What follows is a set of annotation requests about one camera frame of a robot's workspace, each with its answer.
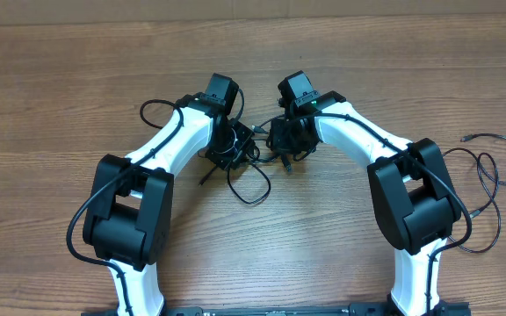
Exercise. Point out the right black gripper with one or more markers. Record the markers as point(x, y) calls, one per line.
point(285, 140)

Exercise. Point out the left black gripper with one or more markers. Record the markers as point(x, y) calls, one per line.
point(233, 160)

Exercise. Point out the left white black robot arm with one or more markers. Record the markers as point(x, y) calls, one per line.
point(125, 222)

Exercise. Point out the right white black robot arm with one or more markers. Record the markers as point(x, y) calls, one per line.
point(414, 201)

